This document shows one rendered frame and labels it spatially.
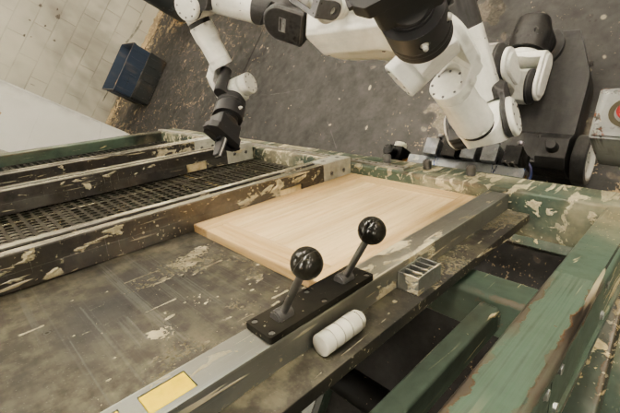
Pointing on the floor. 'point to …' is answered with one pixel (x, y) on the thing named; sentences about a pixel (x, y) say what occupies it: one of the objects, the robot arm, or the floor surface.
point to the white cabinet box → (43, 122)
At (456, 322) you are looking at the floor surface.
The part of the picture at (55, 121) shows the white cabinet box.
